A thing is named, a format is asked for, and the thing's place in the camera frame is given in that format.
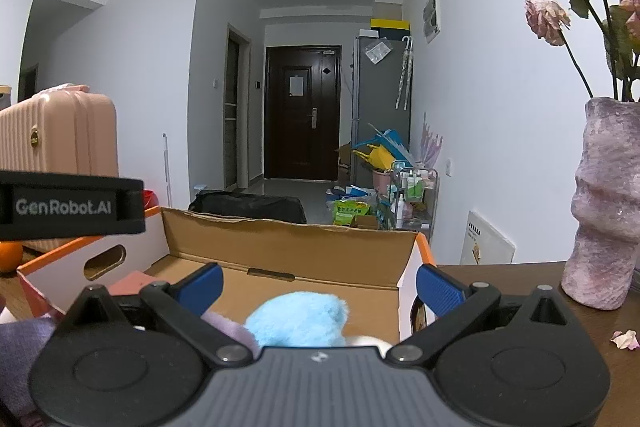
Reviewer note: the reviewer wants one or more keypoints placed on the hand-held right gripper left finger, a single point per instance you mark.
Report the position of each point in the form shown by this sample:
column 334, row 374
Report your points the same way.
column 200, row 289

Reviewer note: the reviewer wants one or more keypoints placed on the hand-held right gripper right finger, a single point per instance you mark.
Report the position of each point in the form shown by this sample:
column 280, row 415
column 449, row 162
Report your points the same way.
column 440, row 289

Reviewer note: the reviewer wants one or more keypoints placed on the purple yellow fuzzy hat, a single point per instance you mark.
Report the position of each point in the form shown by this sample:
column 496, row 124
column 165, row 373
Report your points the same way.
column 227, row 327

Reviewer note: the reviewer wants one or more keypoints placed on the pink layered sponge block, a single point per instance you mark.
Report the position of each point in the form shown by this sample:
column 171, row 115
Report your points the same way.
column 132, row 283

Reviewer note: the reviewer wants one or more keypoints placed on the blue fluffy plush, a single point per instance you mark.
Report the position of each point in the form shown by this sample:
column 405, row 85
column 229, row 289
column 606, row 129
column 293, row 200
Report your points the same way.
column 295, row 322

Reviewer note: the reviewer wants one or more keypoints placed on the cardboard box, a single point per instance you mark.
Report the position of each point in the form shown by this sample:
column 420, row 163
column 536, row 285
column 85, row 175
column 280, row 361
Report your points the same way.
column 300, row 252

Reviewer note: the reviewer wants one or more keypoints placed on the lavender knit cloth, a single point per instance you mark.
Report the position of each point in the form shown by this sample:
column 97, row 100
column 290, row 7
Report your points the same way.
column 22, row 357

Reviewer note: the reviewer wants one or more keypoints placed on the white poster board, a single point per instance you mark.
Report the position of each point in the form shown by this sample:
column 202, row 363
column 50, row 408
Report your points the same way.
column 492, row 242

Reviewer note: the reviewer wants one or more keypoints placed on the orange fruit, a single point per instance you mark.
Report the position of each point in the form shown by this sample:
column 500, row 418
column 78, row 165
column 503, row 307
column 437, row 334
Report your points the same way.
column 10, row 257

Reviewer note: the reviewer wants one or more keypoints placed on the pink ribbed suitcase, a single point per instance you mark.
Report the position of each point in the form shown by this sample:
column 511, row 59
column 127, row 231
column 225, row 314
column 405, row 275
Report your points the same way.
column 60, row 132

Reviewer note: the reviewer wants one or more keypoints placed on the red object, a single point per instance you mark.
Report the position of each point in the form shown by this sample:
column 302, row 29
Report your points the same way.
column 149, row 199

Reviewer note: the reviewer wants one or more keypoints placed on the black floor bag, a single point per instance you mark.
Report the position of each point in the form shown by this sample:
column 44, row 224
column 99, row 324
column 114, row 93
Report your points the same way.
column 250, row 207

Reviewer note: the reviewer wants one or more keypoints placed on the trolley cart with bottles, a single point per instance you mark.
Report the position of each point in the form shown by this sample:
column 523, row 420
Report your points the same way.
column 412, row 192

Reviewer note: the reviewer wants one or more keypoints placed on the white pole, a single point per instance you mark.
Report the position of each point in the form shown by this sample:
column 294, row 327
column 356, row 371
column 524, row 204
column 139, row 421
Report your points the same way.
column 166, row 172

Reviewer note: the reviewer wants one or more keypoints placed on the green snack bag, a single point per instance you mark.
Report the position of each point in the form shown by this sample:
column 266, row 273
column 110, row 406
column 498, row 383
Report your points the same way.
column 350, row 213

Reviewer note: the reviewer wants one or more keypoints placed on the pink bin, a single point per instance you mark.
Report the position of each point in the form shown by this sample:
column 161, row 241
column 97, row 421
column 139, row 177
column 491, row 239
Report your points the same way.
column 381, row 179

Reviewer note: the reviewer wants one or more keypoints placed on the blue white plastic bag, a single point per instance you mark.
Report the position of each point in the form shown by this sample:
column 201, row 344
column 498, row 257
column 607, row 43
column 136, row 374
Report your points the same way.
column 357, row 192

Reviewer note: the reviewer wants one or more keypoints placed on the blue and yellow stools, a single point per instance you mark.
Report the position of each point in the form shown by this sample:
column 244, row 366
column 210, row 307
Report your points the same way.
column 380, row 154

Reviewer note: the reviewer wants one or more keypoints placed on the brown floor carton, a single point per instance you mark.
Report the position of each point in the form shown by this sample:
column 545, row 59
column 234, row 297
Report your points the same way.
column 344, row 167

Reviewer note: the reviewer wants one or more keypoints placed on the purple textured vase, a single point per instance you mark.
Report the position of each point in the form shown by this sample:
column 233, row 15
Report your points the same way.
column 600, row 207

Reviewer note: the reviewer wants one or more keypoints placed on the dark entrance door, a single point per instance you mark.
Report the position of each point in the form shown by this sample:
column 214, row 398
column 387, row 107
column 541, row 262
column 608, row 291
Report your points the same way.
column 300, row 132

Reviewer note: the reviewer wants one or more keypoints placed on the fallen pink petal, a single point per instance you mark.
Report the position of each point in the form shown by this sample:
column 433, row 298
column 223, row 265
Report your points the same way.
column 625, row 339

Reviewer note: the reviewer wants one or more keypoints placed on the grey refrigerator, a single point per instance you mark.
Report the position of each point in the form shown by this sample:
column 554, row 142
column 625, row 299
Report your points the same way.
column 380, row 107

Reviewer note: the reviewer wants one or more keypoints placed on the white folded umbrella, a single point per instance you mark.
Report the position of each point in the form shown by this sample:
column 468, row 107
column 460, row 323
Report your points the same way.
column 405, row 77

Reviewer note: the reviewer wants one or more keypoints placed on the clear plastic bag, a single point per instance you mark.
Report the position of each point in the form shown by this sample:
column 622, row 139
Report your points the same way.
column 377, row 51

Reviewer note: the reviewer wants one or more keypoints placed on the yellow black box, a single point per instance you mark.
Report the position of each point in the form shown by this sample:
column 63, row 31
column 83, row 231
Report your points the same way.
column 390, row 27

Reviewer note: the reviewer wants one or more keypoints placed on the bunch of dried roses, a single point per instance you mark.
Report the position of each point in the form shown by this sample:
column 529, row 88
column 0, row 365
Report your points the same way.
column 545, row 19

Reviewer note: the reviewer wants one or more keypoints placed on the white wall socket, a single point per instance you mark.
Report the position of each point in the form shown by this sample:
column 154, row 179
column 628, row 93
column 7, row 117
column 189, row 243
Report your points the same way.
column 449, row 167

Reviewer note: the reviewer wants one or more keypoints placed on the purple wall decoration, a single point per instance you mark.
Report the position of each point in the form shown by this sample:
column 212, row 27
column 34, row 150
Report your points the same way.
column 431, row 144

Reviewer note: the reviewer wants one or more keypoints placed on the side door frame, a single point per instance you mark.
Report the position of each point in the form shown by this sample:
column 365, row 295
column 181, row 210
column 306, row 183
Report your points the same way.
column 232, row 117

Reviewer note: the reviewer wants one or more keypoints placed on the white wall panel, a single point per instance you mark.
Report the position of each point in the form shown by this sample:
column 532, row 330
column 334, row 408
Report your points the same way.
column 432, row 14

